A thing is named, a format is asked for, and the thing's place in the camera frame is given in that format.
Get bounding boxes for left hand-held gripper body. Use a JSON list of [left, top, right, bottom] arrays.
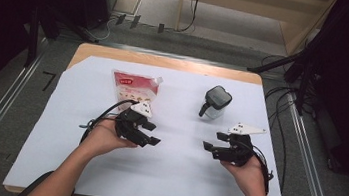
[[112, 97, 156, 148]]

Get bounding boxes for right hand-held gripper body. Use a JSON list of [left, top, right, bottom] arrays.
[[219, 119, 268, 170]]

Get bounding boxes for clear jar with black lid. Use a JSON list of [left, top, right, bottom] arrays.
[[197, 82, 234, 123]]

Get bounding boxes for red white spout pouch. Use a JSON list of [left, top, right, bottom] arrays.
[[108, 68, 165, 111]]

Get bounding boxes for person's left hand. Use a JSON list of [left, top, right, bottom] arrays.
[[79, 114, 142, 166]]

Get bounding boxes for person's right hand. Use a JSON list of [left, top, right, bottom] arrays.
[[216, 151, 272, 196]]

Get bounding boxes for white paper sheet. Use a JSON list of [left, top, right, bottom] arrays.
[[2, 46, 302, 196]]

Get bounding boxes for wooden table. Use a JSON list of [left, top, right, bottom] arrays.
[[3, 34, 304, 196]]

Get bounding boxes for black metal stand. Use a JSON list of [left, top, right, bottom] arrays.
[[241, 0, 347, 120], [23, 1, 102, 76]]

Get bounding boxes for light wooden furniture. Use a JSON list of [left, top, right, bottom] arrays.
[[172, 0, 339, 61]]

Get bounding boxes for left hand-held gripper cable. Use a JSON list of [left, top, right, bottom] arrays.
[[76, 93, 140, 151]]

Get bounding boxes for hand-held gripper cable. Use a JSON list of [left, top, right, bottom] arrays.
[[76, 93, 140, 151], [238, 141, 278, 196]]

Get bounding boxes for right hand-held gripper cable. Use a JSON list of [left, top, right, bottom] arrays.
[[238, 141, 278, 196]]

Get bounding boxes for black floor cables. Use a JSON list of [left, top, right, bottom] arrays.
[[245, 52, 304, 193]]

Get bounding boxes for white floor cable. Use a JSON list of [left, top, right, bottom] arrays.
[[83, 13, 117, 44]]

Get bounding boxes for black hanging cable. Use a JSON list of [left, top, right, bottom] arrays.
[[175, 0, 203, 35]]

